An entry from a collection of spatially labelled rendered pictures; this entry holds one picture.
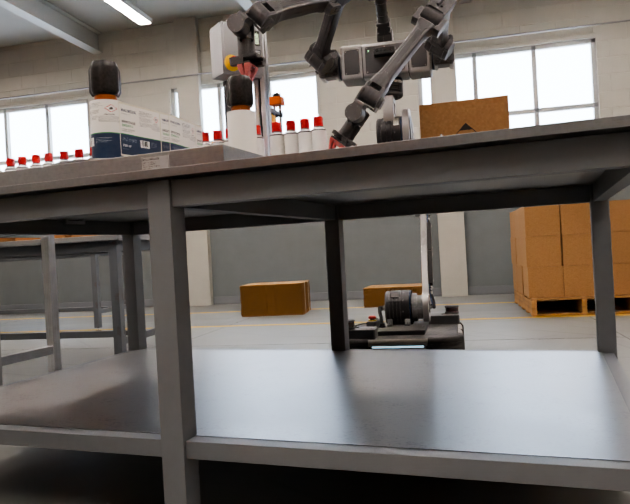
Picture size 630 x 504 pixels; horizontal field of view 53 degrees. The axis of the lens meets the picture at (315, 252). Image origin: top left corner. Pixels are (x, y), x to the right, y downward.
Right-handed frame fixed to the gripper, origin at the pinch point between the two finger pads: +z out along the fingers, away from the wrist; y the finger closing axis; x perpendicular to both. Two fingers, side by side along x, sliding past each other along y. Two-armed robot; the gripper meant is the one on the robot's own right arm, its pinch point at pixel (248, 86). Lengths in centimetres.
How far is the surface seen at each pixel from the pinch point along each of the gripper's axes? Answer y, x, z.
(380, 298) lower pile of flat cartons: -71, 452, 106
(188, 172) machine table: 16, -67, 36
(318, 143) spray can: 17.6, 15.2, 18.3
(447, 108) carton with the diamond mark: 58, 36, 8
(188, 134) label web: -17.4, -9.7, 15.2
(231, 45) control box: -15.1, 20.0, -21.6
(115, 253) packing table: -137, 108, 49
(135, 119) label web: -18.8, -35.7, 15.1
